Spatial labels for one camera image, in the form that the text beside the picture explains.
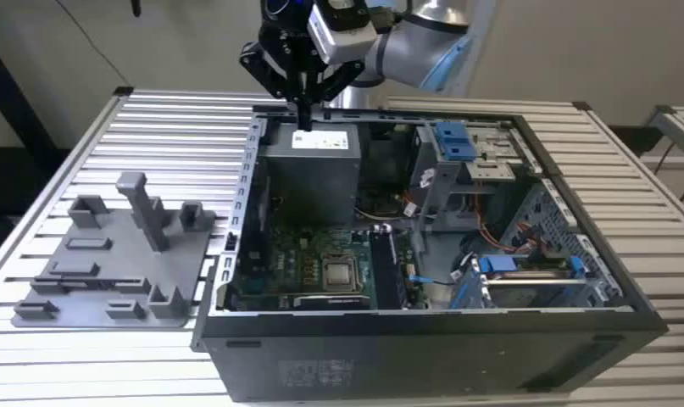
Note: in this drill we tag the blue disk carrier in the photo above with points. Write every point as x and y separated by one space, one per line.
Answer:
495 263

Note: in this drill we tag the teal port connector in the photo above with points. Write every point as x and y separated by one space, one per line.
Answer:
252 285

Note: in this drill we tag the black hanging plug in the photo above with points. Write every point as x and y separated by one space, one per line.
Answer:
136 6

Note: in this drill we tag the aluminium side table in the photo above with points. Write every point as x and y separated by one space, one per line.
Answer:
680 127

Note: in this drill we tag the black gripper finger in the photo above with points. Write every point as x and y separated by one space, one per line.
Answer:
341 82
265 72

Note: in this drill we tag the black PC case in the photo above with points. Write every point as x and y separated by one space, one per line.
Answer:
375 364

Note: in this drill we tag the NVIDIA graphics card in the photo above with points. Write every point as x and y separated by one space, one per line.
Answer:
332 302

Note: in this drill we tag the perforated disk bay cage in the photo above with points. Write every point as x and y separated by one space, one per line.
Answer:
551 212

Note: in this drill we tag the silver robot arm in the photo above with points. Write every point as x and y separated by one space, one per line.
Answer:
409 51

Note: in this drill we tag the silver CPU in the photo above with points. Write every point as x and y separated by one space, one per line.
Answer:
339 274

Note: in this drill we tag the grey parts rack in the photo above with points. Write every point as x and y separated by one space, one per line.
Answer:
120 263

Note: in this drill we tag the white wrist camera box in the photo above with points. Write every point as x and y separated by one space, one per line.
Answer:
341 40

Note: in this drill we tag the green motherboard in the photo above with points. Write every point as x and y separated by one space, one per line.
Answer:
296 250

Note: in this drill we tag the blue drive latch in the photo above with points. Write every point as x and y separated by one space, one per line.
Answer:
459 152
449 132

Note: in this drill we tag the grey power supply unit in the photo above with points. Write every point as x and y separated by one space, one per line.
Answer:
309 186

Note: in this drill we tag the silver drive cage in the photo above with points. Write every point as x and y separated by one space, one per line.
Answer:
491 169

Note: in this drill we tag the black RAM slot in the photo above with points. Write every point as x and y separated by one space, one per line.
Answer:
391 271
376 271

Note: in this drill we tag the black table corner cap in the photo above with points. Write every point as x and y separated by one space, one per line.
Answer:
666 109
582 106
124 90

